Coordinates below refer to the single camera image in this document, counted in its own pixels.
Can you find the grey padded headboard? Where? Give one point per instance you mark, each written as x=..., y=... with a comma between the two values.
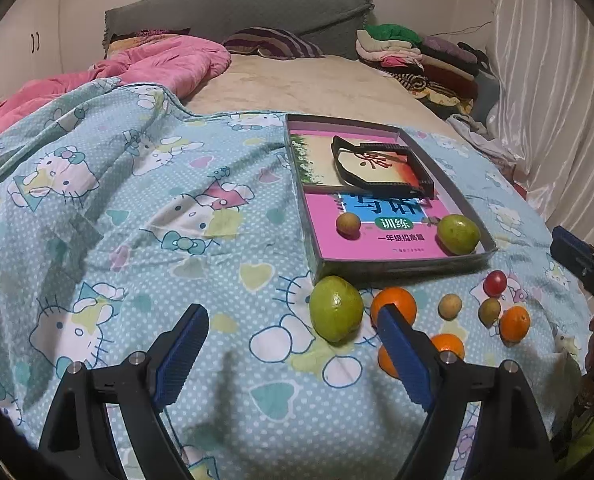
x=330, y=24

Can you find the white satin curtain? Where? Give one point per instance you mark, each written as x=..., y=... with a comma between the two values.
x=543, y=53

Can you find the green sleeve forearm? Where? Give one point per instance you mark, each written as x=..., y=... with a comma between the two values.
x=574, y=446

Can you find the blue hello kitty blanket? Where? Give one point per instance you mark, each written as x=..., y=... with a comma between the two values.
x=118, y=210

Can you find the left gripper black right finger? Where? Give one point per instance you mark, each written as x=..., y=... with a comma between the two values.
x=510, y=440

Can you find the pink quilt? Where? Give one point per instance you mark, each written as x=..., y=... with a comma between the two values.
x=179, y=63

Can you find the black plastic frame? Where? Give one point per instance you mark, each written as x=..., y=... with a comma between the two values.
x=383, y=170

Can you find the white wardrobe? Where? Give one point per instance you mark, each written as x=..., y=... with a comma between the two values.
x=29, y=44

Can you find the large green fruit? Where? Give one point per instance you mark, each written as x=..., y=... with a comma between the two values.
x=336, y=309

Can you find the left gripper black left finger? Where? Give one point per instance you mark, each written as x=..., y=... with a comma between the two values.
x=77, y=435

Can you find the small orange tangerine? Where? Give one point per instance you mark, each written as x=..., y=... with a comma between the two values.
x=515, y=324
x=449, y=342

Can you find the brown green kiwi berry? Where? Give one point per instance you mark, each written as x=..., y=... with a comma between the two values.
x=489, y=311

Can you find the large orange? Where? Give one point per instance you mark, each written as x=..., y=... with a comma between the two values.
x=400, y=298

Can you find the pink workbook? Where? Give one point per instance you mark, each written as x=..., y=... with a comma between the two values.
x=362, y=194

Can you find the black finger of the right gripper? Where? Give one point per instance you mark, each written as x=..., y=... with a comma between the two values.
x=575, y=255

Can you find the red cherry tomato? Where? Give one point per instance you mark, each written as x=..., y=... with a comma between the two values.
x=495, y=284

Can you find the striped purple pillow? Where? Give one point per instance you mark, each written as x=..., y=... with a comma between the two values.
x=277, y=44

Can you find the small brown longan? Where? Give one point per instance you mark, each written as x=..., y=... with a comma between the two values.
x=348, y=225

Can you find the beige bed sheet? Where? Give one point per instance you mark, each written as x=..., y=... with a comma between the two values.
x=329, y=86

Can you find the grey shallow cardboard box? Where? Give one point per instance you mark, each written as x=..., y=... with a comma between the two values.
x=377, y=199

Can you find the pile of folded clothes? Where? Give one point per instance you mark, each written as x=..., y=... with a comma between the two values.
x=449, y=79

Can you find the green fruit in box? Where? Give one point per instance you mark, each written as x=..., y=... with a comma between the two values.
x=458, y=234

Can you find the tan longan on blanket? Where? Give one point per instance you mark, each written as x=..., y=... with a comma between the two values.
x=450, y=306

